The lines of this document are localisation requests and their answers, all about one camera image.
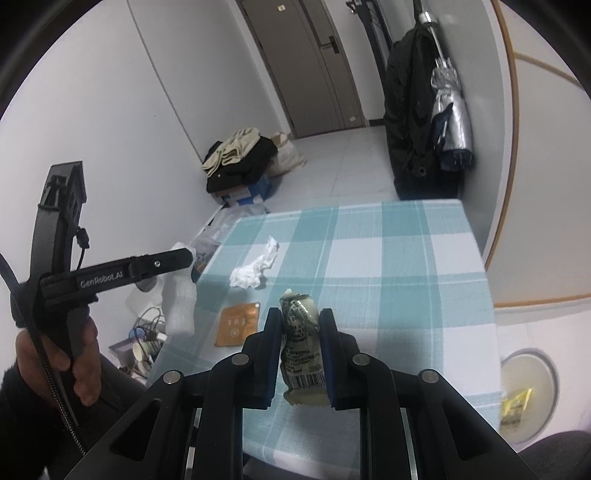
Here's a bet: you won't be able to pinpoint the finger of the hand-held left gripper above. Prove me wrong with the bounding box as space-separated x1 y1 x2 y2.
127 247 195 282

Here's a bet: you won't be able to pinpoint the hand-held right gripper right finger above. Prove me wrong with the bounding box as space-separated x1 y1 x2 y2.
318 308 519 480

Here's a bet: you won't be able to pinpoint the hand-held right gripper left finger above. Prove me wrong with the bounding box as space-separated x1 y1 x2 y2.
62 307 284 480

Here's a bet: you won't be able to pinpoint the yellow clear snack bag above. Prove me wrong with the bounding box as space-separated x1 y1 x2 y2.
277 288 327 408

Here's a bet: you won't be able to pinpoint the orange paper packet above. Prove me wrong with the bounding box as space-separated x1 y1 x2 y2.
215 302 262 347

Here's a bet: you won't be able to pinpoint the yellow snack packet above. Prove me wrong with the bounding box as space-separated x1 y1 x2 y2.
501 388 535 433

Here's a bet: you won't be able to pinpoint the white round trash bin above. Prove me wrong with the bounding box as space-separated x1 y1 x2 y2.
499 348 560 447

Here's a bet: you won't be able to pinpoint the person's left forearm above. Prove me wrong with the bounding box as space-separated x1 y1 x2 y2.
0 357 155 480

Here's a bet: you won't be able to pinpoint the person's left hand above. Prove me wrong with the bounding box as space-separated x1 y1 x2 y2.
16 316 101 408

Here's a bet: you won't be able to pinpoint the white plastic bag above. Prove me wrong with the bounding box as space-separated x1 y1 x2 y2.
159 267 199 336

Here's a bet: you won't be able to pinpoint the crumpled white tissue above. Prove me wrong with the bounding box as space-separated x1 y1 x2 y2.
229 235 281 291

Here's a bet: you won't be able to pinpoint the grey plastic bag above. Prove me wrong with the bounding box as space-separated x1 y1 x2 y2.
191 205 271 259

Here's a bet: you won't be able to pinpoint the paper cup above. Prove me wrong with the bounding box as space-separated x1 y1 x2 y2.
131 342 158 376

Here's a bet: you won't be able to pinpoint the teal checked tablecloth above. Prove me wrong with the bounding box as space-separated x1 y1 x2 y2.
145 198 505 480

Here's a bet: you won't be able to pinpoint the blue cardboard box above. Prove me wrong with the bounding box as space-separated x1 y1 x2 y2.
215 173 273 208

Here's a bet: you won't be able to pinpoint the black clothes pile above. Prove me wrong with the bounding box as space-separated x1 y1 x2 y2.
203 136 279 194

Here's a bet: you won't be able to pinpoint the beige cloth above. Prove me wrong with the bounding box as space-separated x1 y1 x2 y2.
202 127 262 176

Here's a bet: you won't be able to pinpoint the beige tote bag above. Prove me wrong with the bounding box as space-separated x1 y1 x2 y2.
268 131 308 179

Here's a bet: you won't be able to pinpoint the grey door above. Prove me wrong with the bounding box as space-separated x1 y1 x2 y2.
238 0 366 140

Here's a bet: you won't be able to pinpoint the black hanging bag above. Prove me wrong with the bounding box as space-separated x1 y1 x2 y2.
383 18 463 202

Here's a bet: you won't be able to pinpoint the person's dark trouser leg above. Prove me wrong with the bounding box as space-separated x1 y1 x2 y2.
505 429 591 480

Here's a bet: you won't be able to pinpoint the silver folded umbrella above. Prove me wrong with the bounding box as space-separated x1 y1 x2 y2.
416 11 476 172

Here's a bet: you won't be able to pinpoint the white wardrobe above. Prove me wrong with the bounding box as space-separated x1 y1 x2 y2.
480 0 591 311

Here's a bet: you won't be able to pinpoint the tangled cables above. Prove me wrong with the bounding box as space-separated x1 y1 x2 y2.
131 305 168 344

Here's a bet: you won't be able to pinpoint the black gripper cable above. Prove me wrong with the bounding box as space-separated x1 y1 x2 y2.
0 253 88 459

